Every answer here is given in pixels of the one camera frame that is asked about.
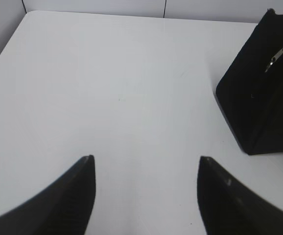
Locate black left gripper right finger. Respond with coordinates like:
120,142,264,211
197,156,283,235

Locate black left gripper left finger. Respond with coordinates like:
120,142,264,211
0,155,96,235

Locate silver zipper pull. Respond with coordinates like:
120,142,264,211
265,47,283,72

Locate black tote bag tan handles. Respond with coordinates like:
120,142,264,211
215,9,283,155

